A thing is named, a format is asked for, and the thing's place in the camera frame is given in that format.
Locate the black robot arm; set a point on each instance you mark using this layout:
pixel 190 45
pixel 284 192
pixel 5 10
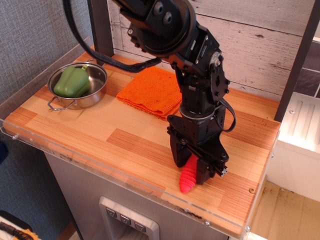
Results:
pixel 168 29

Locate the white toy sink unit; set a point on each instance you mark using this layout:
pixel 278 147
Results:
pixel 295 161

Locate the small steel pot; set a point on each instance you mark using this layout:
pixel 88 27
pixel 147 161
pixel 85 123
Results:
pixel 98 78

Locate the green toy bell pepper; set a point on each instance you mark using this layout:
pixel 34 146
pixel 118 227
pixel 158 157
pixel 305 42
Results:
pixel 73 82

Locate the red handled metal fork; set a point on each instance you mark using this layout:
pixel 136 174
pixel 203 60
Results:
pixel 188 177

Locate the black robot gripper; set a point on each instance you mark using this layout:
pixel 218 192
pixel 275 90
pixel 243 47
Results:
pixel 199 137

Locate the clear acrylic edge guard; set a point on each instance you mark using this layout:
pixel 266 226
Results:
pixel 140 158

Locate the dark shelf post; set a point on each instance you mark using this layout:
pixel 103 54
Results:
pixel 301 55
pixel 101 27

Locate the dark right shelf post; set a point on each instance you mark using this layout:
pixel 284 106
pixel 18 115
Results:
pixel 301 55

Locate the folded orange cloth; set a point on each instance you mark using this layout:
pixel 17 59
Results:
pixel 154 91

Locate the yellow object bottom left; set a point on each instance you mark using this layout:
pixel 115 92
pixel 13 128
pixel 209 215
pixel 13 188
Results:
pixel 20 235

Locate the dark left shelf post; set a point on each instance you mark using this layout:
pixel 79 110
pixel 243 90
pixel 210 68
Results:
pixel 101 27

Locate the grey toy fridge cabinet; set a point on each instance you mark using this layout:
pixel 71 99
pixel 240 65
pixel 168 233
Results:
pixel 105 210

